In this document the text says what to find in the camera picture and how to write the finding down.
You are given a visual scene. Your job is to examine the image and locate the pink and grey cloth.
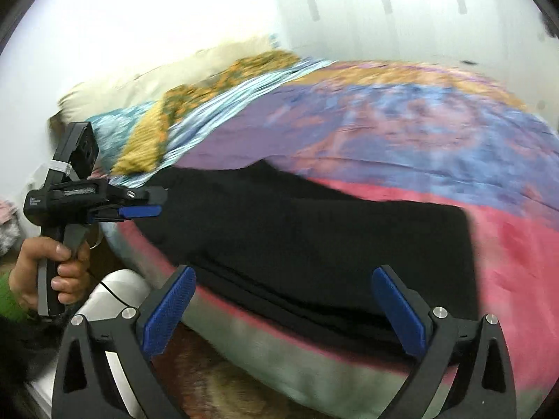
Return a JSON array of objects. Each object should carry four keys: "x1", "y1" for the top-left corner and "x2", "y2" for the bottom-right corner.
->
[{"x1": 0, "y1": 200, "x2": 22, "y2": 258}]

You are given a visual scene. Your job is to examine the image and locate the cream headboard pillow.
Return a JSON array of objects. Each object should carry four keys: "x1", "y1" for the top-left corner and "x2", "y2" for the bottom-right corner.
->
[{"x1": 59, "y1": 37, "x2": 280, "y2": 118}]

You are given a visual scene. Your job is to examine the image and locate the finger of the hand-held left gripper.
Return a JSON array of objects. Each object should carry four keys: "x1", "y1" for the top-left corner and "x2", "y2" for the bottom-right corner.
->
[
  {"x1": 94, "y1": 204, "x2": 161, "y2": 223},
  {"x1": 131, "y1": 187, "x2": 169, "y2": 206}
]

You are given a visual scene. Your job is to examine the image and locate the black cable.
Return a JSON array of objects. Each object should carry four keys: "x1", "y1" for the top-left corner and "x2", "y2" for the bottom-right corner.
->
[{"x1": 91, "y1": 278, "x2": 128, "y2": 307}]

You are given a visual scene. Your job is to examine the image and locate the person's white trouser leg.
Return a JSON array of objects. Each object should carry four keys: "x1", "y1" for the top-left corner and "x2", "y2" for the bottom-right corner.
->
[{"x1": 26, "y1": 269, "x2": 153, "y2": 419}]

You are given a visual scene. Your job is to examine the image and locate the colourful striped floral quilt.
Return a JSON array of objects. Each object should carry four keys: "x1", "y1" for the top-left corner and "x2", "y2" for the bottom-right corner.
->
[{"x1": 107, "y1": 59, "x2": 559, "y2": 419}]

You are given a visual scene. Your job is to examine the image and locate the teal patterned pillow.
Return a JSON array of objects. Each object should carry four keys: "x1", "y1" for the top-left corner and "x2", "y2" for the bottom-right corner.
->
[{"x1": 87, "y1": 102, "x2": 153, "y2": 171}]

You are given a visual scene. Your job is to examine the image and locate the person's green sleeved forearm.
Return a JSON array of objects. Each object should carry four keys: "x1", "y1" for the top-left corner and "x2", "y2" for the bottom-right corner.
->
[{"x1": 0, "y1": 271, "x2": 28, "y2": 324}]

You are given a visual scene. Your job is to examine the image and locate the light blue striped sheet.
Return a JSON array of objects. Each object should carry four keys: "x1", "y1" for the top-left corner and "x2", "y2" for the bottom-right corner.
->
[{"x1": 105, "y1": 59, "x2": 337, "y2": 184}]

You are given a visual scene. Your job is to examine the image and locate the white wardrobe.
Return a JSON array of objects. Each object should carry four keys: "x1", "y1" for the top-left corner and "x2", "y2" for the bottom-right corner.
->
[{"x1": 271, "y1": 0, "x2": 542, "y2": 66}]

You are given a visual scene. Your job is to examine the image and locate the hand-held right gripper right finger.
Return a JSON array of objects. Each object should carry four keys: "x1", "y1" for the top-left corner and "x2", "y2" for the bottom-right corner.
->
[{"x1": 371, "y1": 265, "x2": 518, "y2": 419}]

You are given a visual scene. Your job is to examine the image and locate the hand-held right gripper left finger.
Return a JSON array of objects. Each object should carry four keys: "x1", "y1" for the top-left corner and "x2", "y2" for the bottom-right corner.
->
[{"x1": 52, "y1": 265, "x2": 197, "y2": 419}]

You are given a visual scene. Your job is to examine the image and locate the person's left hand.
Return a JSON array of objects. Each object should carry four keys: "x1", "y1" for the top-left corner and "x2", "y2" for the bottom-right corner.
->
[{"x1": 9, "y1": 236, "x2": 90, "y2": 310}]

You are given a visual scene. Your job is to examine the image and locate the black pants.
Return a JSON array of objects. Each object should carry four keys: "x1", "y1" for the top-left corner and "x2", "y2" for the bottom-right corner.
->
[{"x1": 133, "y1": 159, "x2": 481, "y2": 359}]

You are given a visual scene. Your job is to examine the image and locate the mustard floral cloth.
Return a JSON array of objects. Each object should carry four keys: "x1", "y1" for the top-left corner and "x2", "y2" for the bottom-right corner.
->
[{"x1": 111, "y1": 50, "x2": 302, "y2": 175}]

